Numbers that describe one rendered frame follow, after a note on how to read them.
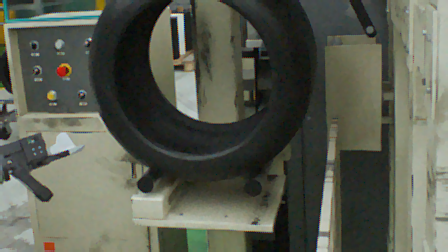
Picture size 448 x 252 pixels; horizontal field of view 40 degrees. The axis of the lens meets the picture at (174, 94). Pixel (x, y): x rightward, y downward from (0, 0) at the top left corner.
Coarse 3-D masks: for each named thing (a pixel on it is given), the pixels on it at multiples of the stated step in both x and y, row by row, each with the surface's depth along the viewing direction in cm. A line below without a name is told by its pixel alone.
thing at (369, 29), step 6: (348, 0) 164; (354, 0) 163; (360, 0) 163; (354, 6) 163; (360, 6) 163; (360, 12) 163; (366, 12) 163; (360, 18) 164; (366, 18) 163; (366, 24) 164; (372, 24) 163; (366, 30) 164; (372, 30) 163; (372, 36) 164
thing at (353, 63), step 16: (336, 48) 167; (352, 48) 166; (368, 48) 164; (336, 64) 168; (352, 64) 167; (368, 64) 165; (336, 80) 169; (352, 80) 168; (368, 80) 166; (336, 96) 170; (352, 96) 169; (368, 96) 167; (336, 112) 171; (352, 112) 170; (368, 112) 168; (352, 128) 171; (368, 128) 169; (336, 144) 173; (352, 144) 172; (368, 144) 170
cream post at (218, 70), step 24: (192, 0) 181; (216, 0) 180; (192, 24) 183; (216, 24) 181; (216, 48) 183; (240, 48) 191; (216, 72) 185; (240, 72) 191; (216, 96) 186; (240, 96) 190; (216, 120) 188; (216, 240) 198; (240, 240) 195
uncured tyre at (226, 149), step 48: (144, 0) 147; (240, 0) 141; (288, 0) 145; (96, 48) 154; (144, 48) 179; (288, 48) 141; (96, 96) 158; (144, 96) 182; (288, 96) 143; (144, 144) 156; (192, 144) 179; (240, 144) 148
